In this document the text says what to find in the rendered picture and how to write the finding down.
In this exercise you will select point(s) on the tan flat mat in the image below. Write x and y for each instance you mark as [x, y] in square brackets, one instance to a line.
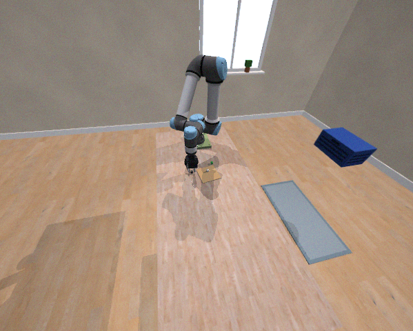
[208, 176]

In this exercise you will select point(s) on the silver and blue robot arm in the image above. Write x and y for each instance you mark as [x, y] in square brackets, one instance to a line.
[215, 70]

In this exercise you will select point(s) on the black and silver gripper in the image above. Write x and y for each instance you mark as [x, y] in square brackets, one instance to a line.
[191, 164]

